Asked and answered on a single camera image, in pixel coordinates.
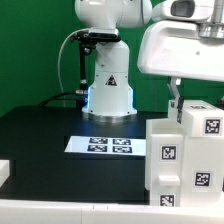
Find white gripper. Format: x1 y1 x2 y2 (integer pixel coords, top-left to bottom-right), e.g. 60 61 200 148
137 20 224 115

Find white cabinet top block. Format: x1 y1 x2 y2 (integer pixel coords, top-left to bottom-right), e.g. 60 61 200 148
168 100 224 137

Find white cabinet door panel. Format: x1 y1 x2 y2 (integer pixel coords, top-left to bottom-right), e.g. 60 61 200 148
149 134 183 207

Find small white cabinet door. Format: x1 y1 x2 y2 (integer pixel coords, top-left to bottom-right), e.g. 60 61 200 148
180 137 224 207

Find white cabinet box body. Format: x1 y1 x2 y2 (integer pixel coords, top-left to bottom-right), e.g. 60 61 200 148
145 119 224 207

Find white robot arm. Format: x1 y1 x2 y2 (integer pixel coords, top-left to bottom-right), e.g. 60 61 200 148
75 0 224 122

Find white paper with markers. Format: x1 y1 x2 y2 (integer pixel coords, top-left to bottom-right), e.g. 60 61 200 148
65 136 146 156

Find black camera on stand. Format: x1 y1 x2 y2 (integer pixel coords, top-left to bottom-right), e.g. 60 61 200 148
70 27 121 96

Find black cable on table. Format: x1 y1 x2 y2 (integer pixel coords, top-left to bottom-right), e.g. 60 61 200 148
38 91 89 108

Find grey camera cable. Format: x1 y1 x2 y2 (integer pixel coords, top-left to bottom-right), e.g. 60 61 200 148
57 28 88 94

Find white left border rail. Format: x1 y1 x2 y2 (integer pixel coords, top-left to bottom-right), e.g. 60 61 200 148
0 160 10 187

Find white border rail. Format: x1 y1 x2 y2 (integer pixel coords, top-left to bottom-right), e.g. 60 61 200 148
0 200 224 224
0 160 10 187

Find white front border rail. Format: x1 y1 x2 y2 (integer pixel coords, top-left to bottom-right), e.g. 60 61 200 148
0 200 224 224

